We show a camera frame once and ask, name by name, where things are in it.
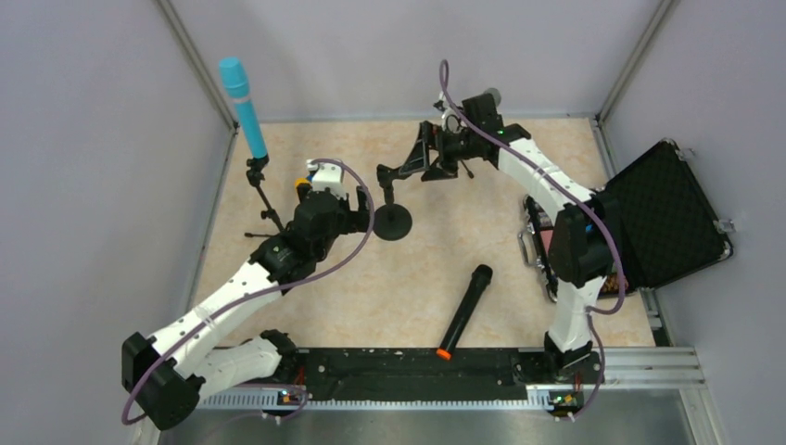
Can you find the open black carrying case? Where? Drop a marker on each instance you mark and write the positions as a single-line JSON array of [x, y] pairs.
[[670, 230]]

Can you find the black microphone orange end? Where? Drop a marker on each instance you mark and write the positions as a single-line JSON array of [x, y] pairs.
[[480, 280]]

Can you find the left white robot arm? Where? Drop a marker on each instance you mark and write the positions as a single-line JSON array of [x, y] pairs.
[[170, 371]]

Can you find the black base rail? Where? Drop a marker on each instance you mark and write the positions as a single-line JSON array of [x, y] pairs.
[[419, 375]]

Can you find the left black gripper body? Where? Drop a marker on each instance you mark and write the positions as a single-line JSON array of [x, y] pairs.
[[357, 212]]

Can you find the yellow traffic light brick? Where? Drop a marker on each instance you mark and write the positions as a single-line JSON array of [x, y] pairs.
[[301, 183]]

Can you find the blue plastic tube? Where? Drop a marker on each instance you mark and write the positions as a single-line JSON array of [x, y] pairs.
[[236, 85]]

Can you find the purple glitter microphone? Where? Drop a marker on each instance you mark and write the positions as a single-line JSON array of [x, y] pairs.
[[495, 94]]

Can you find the round base clamp stand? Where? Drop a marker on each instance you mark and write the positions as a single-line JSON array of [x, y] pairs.
[[391, 220]]

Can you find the tripod stand with shock mount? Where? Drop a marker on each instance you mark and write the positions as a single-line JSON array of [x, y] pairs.
[[469, 173]]

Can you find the tripod stand with clip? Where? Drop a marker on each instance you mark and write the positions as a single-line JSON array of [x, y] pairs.
[[255, 177]]

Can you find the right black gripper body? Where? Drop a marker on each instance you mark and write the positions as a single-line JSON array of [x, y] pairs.
[[431, 151]]

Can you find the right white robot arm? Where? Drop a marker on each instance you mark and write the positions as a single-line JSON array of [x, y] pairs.
[[585, 245]]

